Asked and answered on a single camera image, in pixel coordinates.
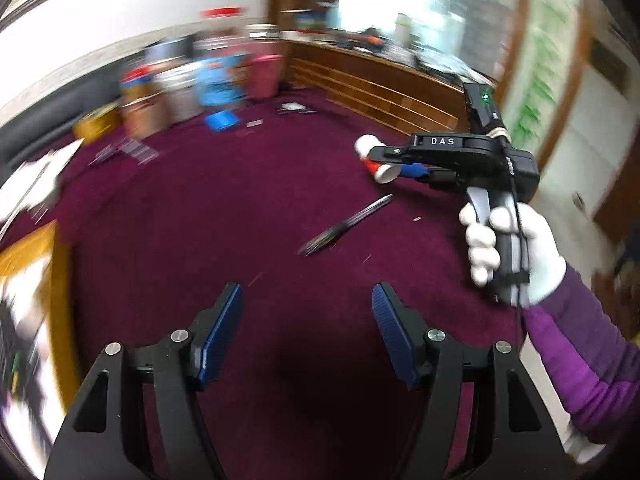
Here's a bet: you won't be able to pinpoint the white bottle red label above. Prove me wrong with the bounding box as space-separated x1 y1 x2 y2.
354 134 403 186

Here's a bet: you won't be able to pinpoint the clear-capped black gel pen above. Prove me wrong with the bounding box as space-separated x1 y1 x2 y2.
297 194 393 257

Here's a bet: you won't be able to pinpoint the purple sleeved right forearm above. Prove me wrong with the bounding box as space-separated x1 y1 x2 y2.
524 268 639 444

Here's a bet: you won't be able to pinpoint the white gloved right hand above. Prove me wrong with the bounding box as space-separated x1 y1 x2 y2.
459 203 566 304

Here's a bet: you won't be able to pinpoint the wooden brick-pattern cabinet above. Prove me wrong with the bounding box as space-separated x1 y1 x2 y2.
267 0 469 134

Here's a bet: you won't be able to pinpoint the gold-taped white box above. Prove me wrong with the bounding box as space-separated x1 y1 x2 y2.
1 222 81 479

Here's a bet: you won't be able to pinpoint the nail clipper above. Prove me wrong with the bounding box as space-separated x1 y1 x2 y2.
277 102 317 115

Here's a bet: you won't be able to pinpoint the red-lid clear jar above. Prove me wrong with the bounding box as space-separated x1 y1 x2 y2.
198 6 246 40

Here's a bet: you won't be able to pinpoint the white plastic tub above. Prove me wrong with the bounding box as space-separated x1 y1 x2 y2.
154 62 203 122

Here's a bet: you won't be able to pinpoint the orange labelled jar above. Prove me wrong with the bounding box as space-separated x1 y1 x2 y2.
120 76 170 141

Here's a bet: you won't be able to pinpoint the clear syringe pen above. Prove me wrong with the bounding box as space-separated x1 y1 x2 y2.
89 139 160 167

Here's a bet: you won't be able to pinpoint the stacked coloured tape rolls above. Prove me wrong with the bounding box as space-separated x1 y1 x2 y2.
119 65 153 91

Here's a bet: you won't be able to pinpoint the white papers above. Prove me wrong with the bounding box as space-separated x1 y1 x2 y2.
1 140 84 237

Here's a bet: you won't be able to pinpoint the gold tape roll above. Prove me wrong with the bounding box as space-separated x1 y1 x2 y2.
73 102 122 143

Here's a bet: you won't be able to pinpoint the black leather sofa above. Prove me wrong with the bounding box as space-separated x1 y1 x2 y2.
1 62 122 180

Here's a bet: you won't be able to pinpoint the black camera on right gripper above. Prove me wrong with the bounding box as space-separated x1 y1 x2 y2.
463 82 504 136

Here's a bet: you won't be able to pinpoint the blue battery pack with wire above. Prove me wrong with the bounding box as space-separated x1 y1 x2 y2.
205 110 264 132

